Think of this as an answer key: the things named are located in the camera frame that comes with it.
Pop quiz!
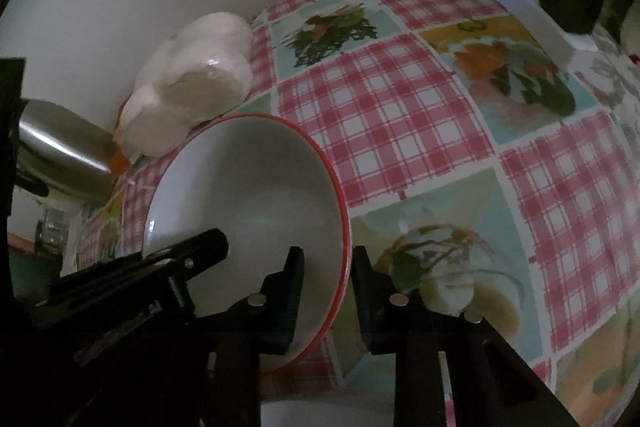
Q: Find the orange patterned packet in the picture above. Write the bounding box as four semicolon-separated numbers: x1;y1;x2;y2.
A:
107;98;131;180

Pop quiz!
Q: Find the checkered fruit tablecloth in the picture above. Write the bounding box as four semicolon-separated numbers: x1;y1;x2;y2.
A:
74;0;640;427

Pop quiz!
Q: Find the plain white bowl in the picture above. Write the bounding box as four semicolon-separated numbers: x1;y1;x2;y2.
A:
260;395;394;427

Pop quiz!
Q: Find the white power strip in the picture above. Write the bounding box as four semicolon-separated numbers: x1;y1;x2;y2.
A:
497;0;599;72

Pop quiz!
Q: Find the white toilet paper pack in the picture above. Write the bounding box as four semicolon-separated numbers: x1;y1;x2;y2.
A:
115;12;253;157

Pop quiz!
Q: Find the red rimmed white bowl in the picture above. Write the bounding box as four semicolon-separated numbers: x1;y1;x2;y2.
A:
142;114;352;372

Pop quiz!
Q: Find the stainless steel thermos jug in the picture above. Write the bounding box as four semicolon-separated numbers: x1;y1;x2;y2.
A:
17;98;116;205

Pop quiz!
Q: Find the glass jar with dark lid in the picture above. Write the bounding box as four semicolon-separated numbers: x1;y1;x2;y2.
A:
34;206;72;257

